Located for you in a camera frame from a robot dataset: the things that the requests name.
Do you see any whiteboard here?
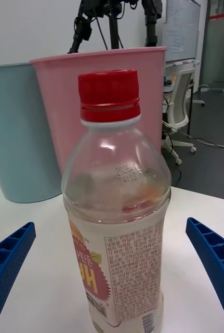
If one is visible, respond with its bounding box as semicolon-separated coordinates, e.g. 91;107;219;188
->
165;0;201;63

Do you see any white office chair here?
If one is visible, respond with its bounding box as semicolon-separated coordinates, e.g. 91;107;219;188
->
161;68;197;166

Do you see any pale blue plastic bin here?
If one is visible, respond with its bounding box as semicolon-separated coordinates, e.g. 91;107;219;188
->
0;62;63;203

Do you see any pink plastic bin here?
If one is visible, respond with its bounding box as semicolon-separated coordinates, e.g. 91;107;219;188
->
29;46;167;175

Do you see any clear bottle with red cap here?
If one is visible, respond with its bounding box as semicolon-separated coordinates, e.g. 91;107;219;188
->
61;69;172;333

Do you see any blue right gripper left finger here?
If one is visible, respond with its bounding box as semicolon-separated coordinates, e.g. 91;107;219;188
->
0;221;36;333

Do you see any black tripod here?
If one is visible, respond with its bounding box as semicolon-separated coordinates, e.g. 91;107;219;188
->
68;0;162;54

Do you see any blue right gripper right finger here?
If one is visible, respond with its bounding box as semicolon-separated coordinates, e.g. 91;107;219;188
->
186;217;224;333

